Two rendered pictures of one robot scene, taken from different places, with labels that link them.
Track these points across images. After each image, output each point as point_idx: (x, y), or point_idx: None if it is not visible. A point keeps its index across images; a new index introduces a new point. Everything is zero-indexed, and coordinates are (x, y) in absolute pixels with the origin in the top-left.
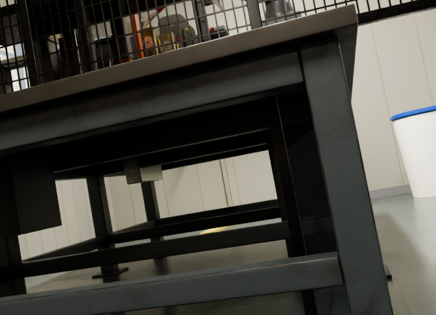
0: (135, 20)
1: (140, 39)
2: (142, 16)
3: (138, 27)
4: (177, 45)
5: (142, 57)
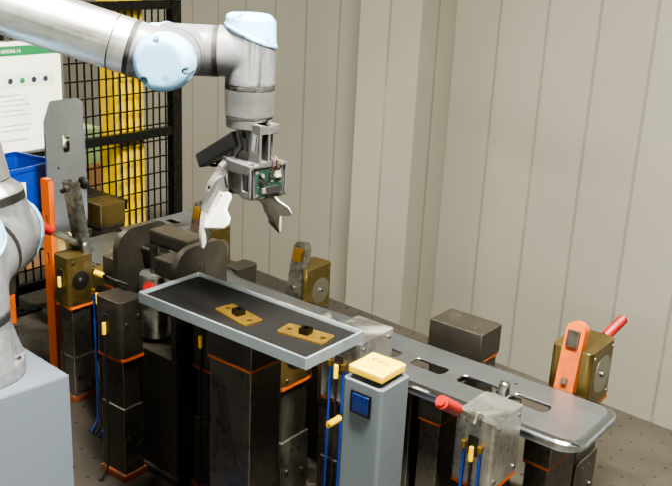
0: (44, 238)
1: (49, 268)
2: (73, 227)
3: (49, 249)
4: (95, 294)
5: (47, 295)
